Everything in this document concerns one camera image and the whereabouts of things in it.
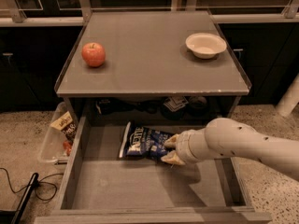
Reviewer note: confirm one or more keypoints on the black bar on floor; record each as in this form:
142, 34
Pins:
14, 217

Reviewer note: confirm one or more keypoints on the white bowl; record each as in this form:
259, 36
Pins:
205, 46

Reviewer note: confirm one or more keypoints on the clear plastic storage bin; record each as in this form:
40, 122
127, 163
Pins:
55, 148

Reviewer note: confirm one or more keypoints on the dark items inside cabinet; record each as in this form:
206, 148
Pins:
173, 108

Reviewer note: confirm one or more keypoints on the brown snack bag in bin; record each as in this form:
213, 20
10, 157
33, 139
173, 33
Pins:
66, 125

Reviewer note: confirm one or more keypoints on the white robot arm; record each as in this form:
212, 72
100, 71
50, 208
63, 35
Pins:
226, 138

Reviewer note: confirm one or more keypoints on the blue Kettle chip bag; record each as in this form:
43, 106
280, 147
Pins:
143, 142

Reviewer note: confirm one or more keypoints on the open grey top drawer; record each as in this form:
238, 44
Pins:
100, 188

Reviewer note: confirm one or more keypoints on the white railing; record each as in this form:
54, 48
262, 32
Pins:
75, 11

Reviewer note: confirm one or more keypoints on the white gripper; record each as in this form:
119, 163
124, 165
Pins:
184, 147

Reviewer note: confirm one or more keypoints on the red apple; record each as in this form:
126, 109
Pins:
93, 54

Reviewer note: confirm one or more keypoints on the grey cabinet counter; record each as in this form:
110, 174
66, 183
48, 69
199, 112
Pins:
146, 57

